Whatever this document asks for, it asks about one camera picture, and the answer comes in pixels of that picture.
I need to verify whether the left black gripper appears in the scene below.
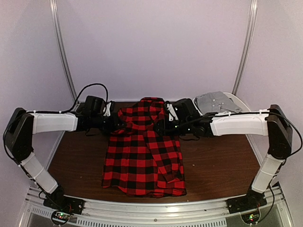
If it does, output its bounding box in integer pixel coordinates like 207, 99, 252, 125
91, 112, 126, 134

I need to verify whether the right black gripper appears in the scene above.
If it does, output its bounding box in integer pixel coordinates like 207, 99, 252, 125
153, 119, 192, 137

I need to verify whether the white plastic tub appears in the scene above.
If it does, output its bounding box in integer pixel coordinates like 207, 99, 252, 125
196, 92, 250, 115

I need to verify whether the red black plaid shirt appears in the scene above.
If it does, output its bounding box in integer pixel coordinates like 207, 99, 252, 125
102, 97, 187, 198

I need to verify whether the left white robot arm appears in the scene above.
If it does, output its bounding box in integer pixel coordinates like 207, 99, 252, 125
3, 108, 124, 210

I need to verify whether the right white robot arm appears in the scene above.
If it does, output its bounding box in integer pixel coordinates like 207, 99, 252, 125
154, 105, 293, 209

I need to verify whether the grey button shirt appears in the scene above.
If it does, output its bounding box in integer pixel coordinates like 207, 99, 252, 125
194, 91, 242, 115

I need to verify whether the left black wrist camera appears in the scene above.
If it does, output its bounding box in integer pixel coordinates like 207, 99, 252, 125
82, 96, 115, 117

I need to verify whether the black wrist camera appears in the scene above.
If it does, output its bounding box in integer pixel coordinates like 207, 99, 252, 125
166, 98, 201, 122
82, 96, 115, 117

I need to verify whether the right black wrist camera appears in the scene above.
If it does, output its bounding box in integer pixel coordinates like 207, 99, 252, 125
166, 98, 201, 122

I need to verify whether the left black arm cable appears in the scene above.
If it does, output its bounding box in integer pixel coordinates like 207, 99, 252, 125
63, 82, 109, 114

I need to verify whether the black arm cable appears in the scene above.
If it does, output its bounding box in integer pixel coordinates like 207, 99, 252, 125
63, 82, 109, 114
267, 111, 303, 157

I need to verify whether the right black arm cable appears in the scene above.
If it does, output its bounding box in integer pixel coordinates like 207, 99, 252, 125
267, 111, 303, 157

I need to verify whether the aluminium front rail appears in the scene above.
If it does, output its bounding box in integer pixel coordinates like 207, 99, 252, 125
17, 186, 294, 227

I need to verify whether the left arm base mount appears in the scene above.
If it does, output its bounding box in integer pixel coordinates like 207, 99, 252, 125
39, 185, 85, 215

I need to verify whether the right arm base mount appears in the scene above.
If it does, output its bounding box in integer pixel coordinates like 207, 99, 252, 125
226, 189, 267, 214

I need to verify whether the left aluminium frame post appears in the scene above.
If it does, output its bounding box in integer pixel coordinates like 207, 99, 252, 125
49, 0, 77, 101

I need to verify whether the aluminium frame post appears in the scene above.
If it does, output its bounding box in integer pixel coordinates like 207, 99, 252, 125
49, 0, 77, 101
232, 0, 258, 96

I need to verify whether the right aluminium frame post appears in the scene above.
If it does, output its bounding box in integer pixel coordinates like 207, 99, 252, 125
232, 0, 258, 96

